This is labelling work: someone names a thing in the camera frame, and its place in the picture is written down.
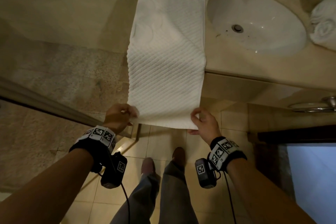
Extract person's right hand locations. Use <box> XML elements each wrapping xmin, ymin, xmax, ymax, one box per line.
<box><xmin>188</xmin><ymin>107</ymin><xmax>222</xmax><ymax>147</ymax></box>

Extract person's left hand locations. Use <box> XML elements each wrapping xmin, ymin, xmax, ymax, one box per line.
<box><xmin>102</xmin><ymin>104</ymin><xmax>140</xmax><ymax>135</ymax></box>

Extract large white towel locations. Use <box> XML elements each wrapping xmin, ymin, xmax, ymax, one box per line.
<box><xmin>127</xmin><ymin>0</ymin><xmax>207</xmax><ymax>130</ymax></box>

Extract small white towel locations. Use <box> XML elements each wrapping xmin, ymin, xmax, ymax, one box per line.
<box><xmin>309</xmin><ymin>20</ymin><xmax>336</xmax><ymax>51</ymax></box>

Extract white waffle towel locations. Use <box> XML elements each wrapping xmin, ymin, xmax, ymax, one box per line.
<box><xmin>309</xmin><ymin>0</ymin><xmax>336</xmax><ymax>26</ymax></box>

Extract person's right forearm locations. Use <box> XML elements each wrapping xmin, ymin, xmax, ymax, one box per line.
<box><xmin>227</xmin><ymin>159</ymin><xmax>318</xmax><ymax>224</ymax></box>

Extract person's left forearm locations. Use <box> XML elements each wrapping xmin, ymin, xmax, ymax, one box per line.
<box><xmin>0</xmin><ymin>149</ymin><xmax>94</xmax><ymax>224</ymax></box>

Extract person's brown shoe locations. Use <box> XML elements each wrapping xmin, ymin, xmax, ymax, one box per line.
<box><xmin>172</xmin><ymin>147</ymin><xmax>186</xmax><ymax>165</ymax></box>
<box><xmin>141</xmin><ymin>157</ymin><xmax>155</xmax><ymax>176</ymax></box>

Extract person's grey trousers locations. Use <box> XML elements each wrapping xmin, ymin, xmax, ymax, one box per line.
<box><xmin>110</xmin><ymin>161</ymin><xmax>195</xmax><ymax>224</ymax></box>

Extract right marker wrist band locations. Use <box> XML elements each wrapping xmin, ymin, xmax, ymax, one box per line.
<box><xmin>207</xmin><ymin>136</ymin><xmax>248</xmax><ymax>172</ymax></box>

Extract marker wrist band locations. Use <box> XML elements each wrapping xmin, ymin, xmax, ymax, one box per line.
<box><xmin>207</xmin><ymin>136</ymin><xmax>248</xmax><ymax>172</ymax></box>
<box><xmin>69</xmin><ymin>125</ymin><xmax>117</xmax><ymax>172</ymax></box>

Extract left marker wrist band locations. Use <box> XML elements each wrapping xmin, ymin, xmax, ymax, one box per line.
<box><xmin>69</xmin><ymin>125</ymin><xmax>117</xmax><ymax>172</ymax></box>

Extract pale blue panel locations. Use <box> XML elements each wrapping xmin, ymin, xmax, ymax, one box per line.
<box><xmin>286</xmin><ymin>142</ymin><xmax>336</xmax><ymax>224</ymax></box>

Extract white sink basin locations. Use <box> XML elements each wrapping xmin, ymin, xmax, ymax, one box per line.
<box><xmin>206</xmin><ymin>0</ymin><xmax>307</xmax><ymax>56</ymax></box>

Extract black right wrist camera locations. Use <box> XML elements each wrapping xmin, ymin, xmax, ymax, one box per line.
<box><xmin>195</xmin><ymin>158</ymin><xmax>218</xmax><ymax>189</ymax></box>

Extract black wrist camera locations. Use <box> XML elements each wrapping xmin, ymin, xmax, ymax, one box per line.
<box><xmin>195</xmin><ymin>158</ymin><xmax>218</xmax><ymax>189</ymax></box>
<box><xmin>100</xmin><ymin>152</ymin><xmax>128</xmax><ymax>189</ymax></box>

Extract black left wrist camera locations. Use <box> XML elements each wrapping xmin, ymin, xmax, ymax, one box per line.
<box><xmin>100</xmin><ymin>152</ymin><xmax>128</xmax><ymax>189</ymax></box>

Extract black right camera cable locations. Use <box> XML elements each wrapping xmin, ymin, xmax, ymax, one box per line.
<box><xmin>223</xmin><ymin>171</ymin><xmax>237</xmax><ymax>224</ymax></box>

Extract black camera cable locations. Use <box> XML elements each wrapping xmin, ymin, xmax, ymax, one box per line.
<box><xmin>120</xmin><ymin>183</ymin><xmax>131</xmax><ymax>224</ymax></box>
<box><xmin>223</xmin><ymin>171</ymin><xmax>237</xmax><ymax>224</ymax></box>

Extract black left camera cable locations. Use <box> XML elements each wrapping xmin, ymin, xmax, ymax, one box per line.
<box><xmin>120</xmin><ymin>183</ymin><xmax>131</xmax><ymax>224</ymax></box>

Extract chrome towel ring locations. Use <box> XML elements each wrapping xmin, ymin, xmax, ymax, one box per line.
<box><xmin>287</xmin><ymin>96</ymin><xmax>336</xmax><ymax>113</ymax></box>

